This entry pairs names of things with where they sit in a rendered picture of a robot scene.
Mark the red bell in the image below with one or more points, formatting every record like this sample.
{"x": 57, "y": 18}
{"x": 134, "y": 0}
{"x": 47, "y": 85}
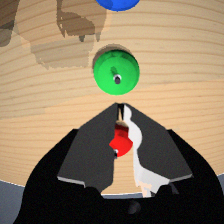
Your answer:
{"x": 121, "y": 144}

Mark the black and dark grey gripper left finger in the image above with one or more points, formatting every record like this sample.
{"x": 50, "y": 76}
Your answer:
{"x": 83, "y": 158}

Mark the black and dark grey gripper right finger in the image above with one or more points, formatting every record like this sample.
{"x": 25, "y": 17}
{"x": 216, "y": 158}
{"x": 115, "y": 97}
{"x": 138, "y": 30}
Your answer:
{"x": 163, "y": 157}

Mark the blue dome bell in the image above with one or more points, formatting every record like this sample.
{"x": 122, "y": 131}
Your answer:
{"x": 118, "y": 5}

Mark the green bell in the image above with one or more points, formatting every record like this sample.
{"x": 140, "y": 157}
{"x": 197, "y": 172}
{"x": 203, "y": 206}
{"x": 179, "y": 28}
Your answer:
{"x": 120, "y": 65}

